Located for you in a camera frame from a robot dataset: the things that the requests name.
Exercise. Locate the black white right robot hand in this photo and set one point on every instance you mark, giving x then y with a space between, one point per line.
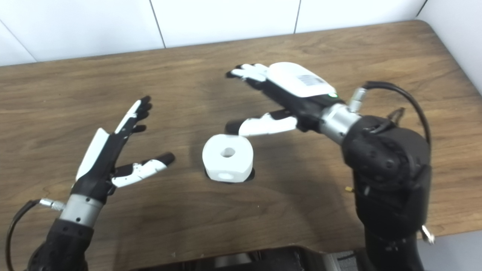
297 82

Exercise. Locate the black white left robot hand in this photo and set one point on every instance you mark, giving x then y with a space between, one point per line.
98 165

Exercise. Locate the black flanged holder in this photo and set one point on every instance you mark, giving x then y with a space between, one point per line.
251 174

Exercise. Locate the round white plastic piece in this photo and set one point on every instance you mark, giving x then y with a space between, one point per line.
226 165

